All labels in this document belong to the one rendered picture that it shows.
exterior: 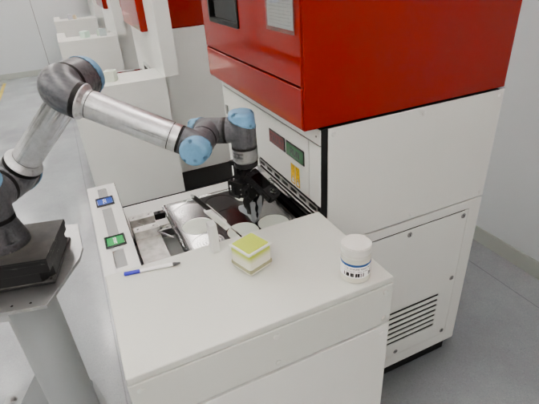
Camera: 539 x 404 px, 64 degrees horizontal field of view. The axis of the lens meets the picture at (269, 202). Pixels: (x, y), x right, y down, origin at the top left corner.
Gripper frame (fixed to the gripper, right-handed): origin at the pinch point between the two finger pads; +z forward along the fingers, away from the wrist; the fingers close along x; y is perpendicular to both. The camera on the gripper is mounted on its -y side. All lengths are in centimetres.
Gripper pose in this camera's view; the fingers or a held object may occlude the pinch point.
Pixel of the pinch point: (256, 219)
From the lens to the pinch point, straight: 136.7
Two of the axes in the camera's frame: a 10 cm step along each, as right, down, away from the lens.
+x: -5.7, 4.4, -6.9
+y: -8.2, -2.4, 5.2
